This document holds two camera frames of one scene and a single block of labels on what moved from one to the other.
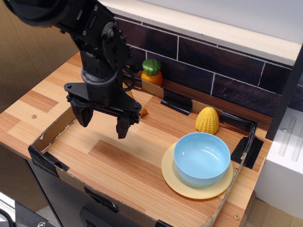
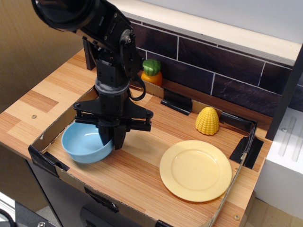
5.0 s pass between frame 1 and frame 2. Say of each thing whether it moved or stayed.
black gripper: moved
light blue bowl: moved
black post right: stayed
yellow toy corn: stayed
